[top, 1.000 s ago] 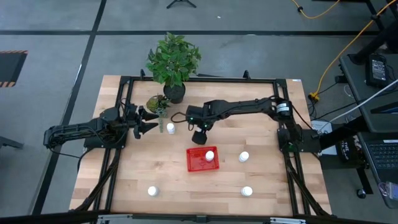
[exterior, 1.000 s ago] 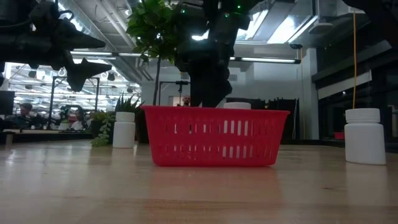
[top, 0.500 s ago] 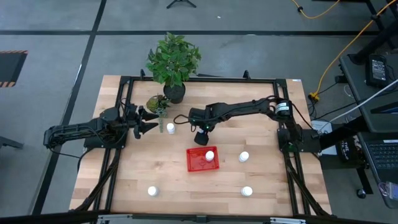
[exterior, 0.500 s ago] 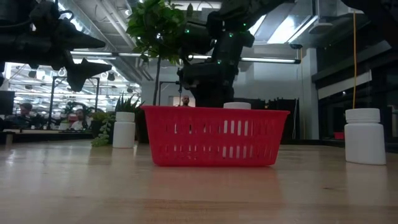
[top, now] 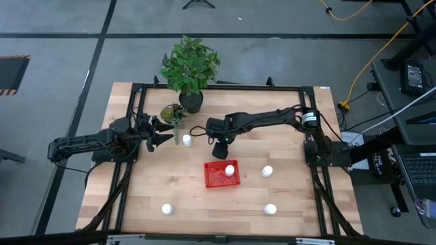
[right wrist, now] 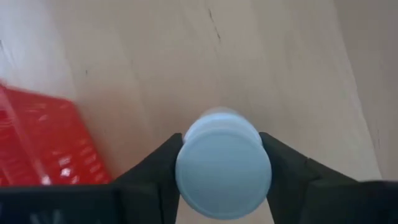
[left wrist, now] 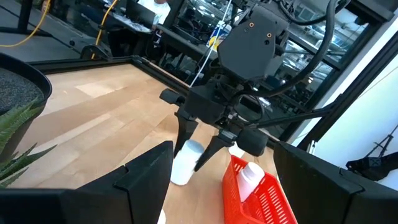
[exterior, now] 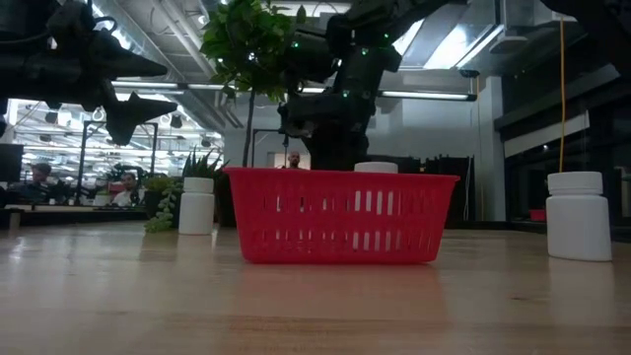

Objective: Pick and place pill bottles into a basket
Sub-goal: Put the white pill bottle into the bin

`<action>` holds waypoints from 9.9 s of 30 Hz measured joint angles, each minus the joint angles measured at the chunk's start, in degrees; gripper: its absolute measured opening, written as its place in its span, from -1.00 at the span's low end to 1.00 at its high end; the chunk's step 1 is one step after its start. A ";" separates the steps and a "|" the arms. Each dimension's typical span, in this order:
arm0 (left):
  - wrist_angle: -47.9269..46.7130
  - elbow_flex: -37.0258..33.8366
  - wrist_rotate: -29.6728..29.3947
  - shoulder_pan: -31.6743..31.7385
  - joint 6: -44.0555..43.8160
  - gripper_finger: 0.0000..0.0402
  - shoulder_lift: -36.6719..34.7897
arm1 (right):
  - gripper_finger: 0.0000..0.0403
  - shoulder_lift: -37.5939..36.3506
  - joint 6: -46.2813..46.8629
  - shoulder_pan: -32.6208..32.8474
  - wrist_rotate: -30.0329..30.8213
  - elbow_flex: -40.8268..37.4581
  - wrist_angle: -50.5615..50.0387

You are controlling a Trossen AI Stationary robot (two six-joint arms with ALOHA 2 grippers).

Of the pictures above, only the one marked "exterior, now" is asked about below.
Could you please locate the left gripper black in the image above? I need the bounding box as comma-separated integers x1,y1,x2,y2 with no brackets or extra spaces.
0,0,179,148

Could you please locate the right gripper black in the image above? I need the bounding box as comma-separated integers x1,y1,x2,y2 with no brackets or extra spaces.
277,92,377,172

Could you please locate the red plastic slotted basket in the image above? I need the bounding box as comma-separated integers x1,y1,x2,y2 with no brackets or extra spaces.
223,166,461,265

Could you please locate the white pill bottle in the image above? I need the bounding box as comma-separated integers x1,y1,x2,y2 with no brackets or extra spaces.
544,170,613,263
353,161,399,175
177,176,217,237

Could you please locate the ceiling light bar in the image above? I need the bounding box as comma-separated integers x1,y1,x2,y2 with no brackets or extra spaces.
299,87,478,103
111,80,233,93

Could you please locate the small potted succulent plant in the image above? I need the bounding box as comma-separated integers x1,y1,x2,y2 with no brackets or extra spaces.
142,146,231,235

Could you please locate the large leafy plant black pot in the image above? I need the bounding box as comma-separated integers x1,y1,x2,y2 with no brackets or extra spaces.
198,0,310,228

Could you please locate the black monitor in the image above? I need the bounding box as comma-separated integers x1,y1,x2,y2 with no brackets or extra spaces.
0,142,25,184

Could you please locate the tall black metal frame stand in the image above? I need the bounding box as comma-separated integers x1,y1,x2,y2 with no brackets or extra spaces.
73,119,160,207

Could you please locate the small black frame stand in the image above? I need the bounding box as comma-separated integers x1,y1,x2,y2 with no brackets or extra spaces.
250,127,292,169

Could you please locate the black aluminium table frame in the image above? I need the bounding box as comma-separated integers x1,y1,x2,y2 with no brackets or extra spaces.
0,205,631,244

